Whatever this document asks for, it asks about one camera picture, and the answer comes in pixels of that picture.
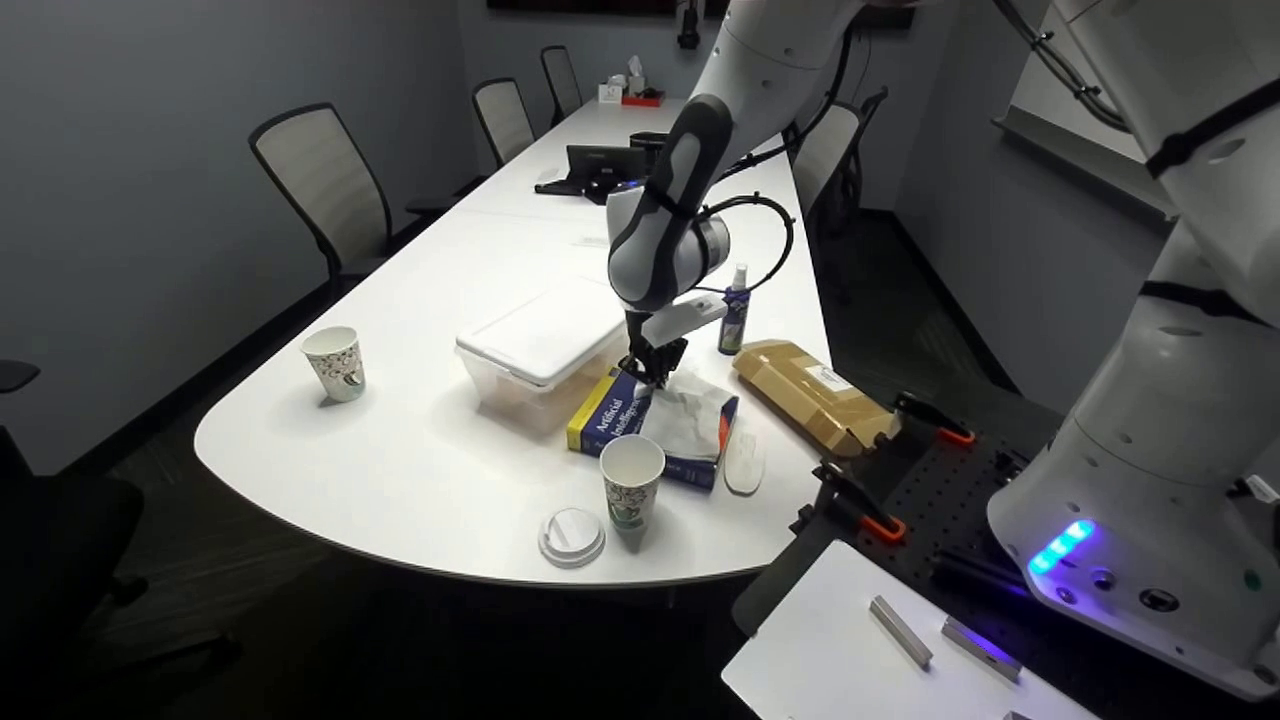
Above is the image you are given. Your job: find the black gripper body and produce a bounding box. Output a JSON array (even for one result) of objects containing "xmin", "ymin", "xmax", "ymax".
[{"xmin": 623, "ymin": 307, "xmax": 690, "ymax": 376}]

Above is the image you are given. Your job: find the white tissue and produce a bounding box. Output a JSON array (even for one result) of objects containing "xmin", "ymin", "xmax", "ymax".
[{"xmin": 642, "ymin": 372, "xmax": 736, "ymax": 464}]

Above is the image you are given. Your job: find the white paper cup near book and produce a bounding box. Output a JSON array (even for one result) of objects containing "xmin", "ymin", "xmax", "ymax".
[{"xmin": 602, "ymin": 435, "xmax": 663, "ymax": 552}]

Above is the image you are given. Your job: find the blue spray bottle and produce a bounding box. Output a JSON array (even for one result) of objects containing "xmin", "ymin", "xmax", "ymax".
[{"xmin": 717, "ymin": 268, "xmax": 750, "ymax": 356}]

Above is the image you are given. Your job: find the clear plastic container with lid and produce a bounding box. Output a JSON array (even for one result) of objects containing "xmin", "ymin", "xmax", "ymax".
[{"xmin": 457, "ymin": 281, "xmax": 629, "ymax": 441}]

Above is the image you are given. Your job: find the white oval lid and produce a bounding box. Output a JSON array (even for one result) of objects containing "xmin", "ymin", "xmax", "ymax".
[{"xmin": 720, "ymin": 446, "xmax": 766, "ymax": 498}]

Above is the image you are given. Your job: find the white cup lid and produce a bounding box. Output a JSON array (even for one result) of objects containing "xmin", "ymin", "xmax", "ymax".
[{"xmin": 541, "ymin": 510, "xmax": 606, "ymax": 567}]

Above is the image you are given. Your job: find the brown cardboard package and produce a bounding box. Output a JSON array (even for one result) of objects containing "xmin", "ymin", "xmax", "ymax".
[{"xmin": 734, "ymin": 340, "xmax": 901, "ymax": 459}]

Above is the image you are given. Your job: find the black conference device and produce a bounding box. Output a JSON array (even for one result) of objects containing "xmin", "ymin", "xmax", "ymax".
[{"xmin": 541, "ymin": 143, "xmax": 651, "ymax": 203}]

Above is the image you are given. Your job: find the orange black clamp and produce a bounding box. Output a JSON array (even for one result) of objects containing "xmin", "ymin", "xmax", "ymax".
[
  {"xmin": 816, "ymin": 464, "xmax": 908, "ymax": 547},
  {"xmin": 893, "ymin": 392, "xmax": 979, "ymax": 450}
]

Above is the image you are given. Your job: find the office chair middle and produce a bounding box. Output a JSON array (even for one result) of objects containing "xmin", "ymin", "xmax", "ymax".
[{"xmin": 474, "ymin": 75, "xmax": 537, "ymax": 165}]

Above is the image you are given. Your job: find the office chair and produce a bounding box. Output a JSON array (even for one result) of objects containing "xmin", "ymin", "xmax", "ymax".
[
  {"xmin": 474, "ymin": 75, "xmax": 537, "ymax": 165},
  {"xmin": 250, "ymin": 106, "xmax": 393, "ymax": 281},
  {"xmin": 541, "ymin": 45, "xmax": 586, "ymax": 117}
]

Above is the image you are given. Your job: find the office chair right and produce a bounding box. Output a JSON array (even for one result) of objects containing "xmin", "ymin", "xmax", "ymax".
[{"xmin": 541, "ymin": 45, "xmax": 586, "ymax": 117}]

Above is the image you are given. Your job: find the white paper cup far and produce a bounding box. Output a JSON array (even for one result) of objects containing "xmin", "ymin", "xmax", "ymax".
[{"xmin": 301, "ymin": 329, "xmax": 363, "ymax": 406}]

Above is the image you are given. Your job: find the white clipboard paper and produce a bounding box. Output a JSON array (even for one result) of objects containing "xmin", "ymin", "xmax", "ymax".
[{"xmin": 720, "ymin": 539, "xmax": 1093, "ymax": 720}]

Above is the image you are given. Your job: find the grey marker on paper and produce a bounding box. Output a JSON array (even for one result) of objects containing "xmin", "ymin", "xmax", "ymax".
[{"xmin": 869, "ymin": 596, "xmax": 934, "ymax": 674}]

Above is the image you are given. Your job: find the office chair left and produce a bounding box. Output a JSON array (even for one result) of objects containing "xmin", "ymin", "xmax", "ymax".
[{"xmin": 250, "ymin": 106, "xmax": 393, "ymax": 281}]

